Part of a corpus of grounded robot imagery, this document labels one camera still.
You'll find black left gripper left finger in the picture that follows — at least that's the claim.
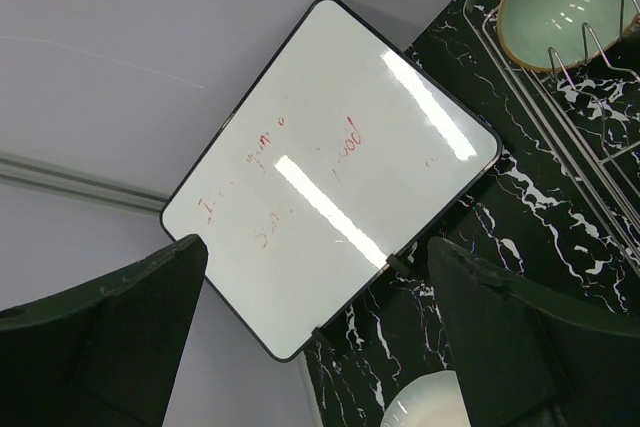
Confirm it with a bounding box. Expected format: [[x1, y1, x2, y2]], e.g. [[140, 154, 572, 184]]
[[1, 234, 208, 426]]

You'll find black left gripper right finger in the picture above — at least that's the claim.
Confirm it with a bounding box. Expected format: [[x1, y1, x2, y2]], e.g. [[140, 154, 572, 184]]
[[428, 237, 639, 426]]

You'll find large white plate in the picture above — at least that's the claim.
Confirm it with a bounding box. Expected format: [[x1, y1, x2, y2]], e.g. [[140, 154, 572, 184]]
[[380, 371, 471, 427]]

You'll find green ceramic bowl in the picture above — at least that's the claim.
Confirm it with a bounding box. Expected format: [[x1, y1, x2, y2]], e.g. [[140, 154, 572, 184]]
[[497, 0, 639, 72]]

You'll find black marble pattern mat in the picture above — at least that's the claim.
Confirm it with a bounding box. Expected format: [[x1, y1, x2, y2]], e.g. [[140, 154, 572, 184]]
[[305, 0, 639, 426]]

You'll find wire dish rack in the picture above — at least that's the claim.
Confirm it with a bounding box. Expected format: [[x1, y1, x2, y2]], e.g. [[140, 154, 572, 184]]
[[463, 0, 639, 271]]

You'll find white whiteboard black frame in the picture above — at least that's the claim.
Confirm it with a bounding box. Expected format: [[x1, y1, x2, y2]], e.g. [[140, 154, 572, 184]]
[[160, 0, 502, 362]]

